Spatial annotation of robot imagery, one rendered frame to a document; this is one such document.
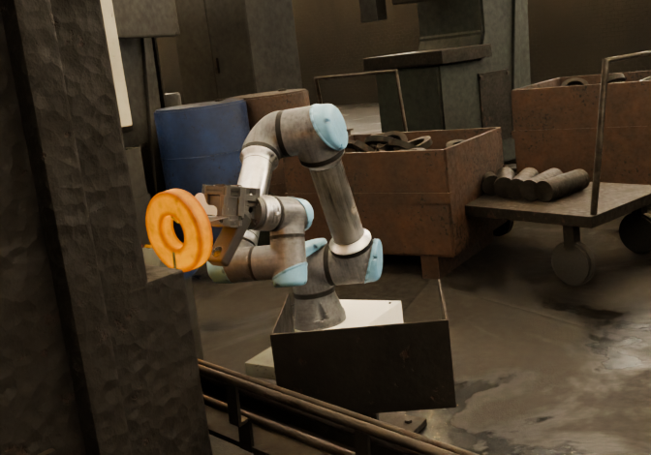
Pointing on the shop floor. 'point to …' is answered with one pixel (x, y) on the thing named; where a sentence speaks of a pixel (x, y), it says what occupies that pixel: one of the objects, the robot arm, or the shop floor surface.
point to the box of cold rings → (585, 126)
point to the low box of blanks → (414, 192)
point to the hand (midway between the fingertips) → (177, 220)
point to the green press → (454, 48)
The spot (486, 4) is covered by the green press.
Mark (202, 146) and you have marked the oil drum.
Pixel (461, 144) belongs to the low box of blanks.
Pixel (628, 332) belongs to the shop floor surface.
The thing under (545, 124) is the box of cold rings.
